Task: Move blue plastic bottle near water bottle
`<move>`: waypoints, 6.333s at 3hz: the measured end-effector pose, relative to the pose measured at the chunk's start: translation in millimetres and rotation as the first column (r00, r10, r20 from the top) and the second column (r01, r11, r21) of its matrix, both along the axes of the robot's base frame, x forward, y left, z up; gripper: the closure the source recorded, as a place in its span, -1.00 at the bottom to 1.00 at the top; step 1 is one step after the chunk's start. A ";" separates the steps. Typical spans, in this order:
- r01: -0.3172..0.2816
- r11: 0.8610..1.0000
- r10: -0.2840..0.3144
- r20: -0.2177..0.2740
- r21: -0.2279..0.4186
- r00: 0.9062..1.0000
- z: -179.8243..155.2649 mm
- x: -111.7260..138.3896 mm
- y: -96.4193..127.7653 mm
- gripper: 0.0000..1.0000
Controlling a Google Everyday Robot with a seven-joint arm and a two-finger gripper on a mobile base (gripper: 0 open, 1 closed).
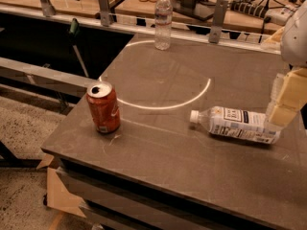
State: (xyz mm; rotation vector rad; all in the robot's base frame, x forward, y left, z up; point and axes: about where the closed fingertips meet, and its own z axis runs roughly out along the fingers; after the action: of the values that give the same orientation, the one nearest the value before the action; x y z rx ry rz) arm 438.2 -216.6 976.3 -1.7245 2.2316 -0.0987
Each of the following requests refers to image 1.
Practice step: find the orange soda can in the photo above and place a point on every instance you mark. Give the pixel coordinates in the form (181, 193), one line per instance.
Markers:
(102, 101)

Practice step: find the clear upright water bottle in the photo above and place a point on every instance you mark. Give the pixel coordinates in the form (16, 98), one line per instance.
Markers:
(163, 24)

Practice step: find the metal bracket right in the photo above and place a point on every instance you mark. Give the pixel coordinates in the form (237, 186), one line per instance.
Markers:
(218, 21)

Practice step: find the white labelled plastic bottle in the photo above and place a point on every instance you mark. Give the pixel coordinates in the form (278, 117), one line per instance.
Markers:
(235, 123)

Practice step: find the metal rail fence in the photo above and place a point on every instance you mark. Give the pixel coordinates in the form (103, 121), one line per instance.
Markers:
(132, 29)

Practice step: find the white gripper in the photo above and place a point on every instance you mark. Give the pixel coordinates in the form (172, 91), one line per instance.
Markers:
(295, 37)

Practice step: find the black power strip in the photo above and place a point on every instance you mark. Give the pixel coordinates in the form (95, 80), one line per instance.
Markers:
(278, 16)

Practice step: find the black monitor stand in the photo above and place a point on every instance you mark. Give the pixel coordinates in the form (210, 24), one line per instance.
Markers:
(193, 9)

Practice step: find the metal bracket middle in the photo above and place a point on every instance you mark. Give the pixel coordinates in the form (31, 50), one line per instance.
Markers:
(106, 18)

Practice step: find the metal bracket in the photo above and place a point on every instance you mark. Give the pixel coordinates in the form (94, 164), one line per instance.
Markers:
(218, 21)
(106, 18)
(47, 8)

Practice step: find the metal bracket left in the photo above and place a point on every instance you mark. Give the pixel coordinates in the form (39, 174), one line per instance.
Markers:
(47, 8)

